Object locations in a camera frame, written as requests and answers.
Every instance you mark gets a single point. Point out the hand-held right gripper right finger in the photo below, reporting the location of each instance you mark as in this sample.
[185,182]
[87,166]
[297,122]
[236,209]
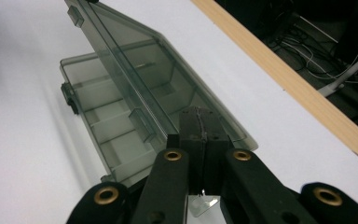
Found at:
[216,146]

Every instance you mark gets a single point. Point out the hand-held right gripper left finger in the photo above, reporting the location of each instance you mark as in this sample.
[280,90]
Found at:
[192,149]

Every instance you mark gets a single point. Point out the grey transparent compartment box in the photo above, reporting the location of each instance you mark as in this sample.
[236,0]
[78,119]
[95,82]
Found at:
[118,93]

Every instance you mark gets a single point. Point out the white desk leg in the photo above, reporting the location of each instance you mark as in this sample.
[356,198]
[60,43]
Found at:
[348,73]

